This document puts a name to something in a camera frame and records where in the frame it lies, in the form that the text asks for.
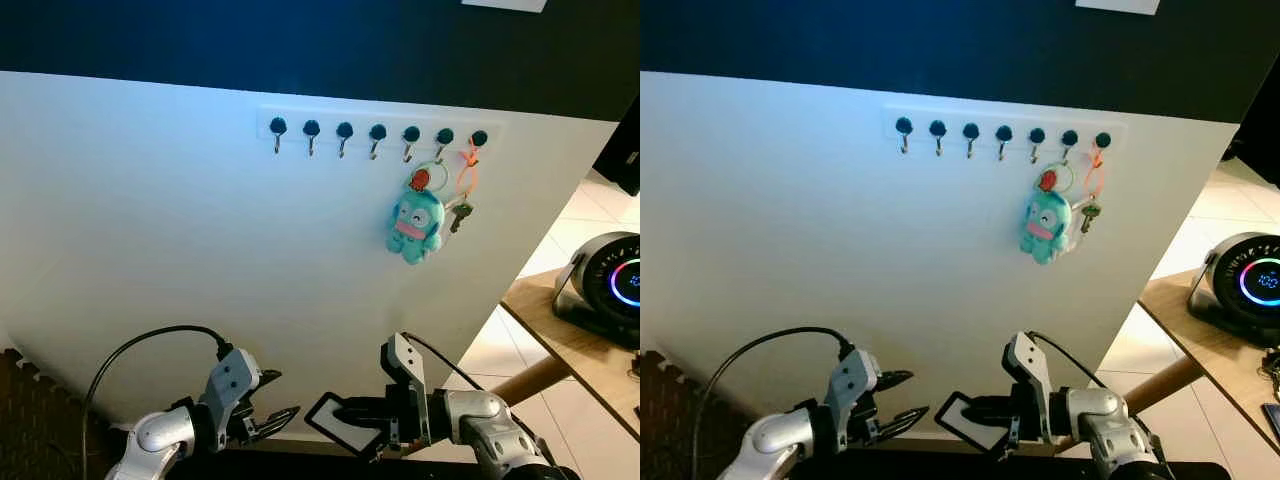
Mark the orange lanyard with key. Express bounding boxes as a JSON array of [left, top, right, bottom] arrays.
[[450, 145, 483, 234], [1078, 148, 1109, 234]]

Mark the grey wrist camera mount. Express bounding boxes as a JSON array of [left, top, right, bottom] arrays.
[[380, 332, 429, 448], [1003, 332, 1053, 448], [205, 345, 263, 421], [828, 348, 881, 426]]

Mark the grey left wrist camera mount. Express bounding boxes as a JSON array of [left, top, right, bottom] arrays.
[[828, 348, 881, 426], [205, 345, 263, 421]]

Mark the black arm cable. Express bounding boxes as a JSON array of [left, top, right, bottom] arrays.
[[85, 325, 236, 480], [692, 327, 856, 480], [400, 332, 561, 471], [1025, 330, 1171, 471]]

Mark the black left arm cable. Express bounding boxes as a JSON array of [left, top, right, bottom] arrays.
[[85, 325, 236, 480], [692, 327, 856, 480]]

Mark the dark brown foam mat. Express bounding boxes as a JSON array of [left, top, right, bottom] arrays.
[[0, 348, 101, 480], [640, 350, 721, 480]]

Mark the black card with white rim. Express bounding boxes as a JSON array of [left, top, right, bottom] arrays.
[[305, 392, 386, 458], [935, 392, 1011, 453]]

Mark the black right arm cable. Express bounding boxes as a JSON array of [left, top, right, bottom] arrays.
[[400, 332, 561, 471], [1025, 330, 1171, 471]]

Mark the teal plush keychain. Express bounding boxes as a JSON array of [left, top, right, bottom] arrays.
[[385, 158, 463, 266], [1018, 160, 1091, 266]]

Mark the wooden table leg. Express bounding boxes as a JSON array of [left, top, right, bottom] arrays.
[[490, 355, 576, 406], [1130, 355, 1206, 411]]

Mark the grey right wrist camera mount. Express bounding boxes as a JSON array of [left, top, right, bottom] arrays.
[[1003, 332, 1053, 448], [380, 332, 429, 448]]

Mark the white hook rack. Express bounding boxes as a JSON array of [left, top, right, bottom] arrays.
[[255, 105, 506, 151], [882, 105, 1126, 151]]

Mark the round black LED ring device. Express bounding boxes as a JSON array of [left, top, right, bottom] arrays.
[[1188, 232, 1280, 336], [553, 232, 641, 346]]

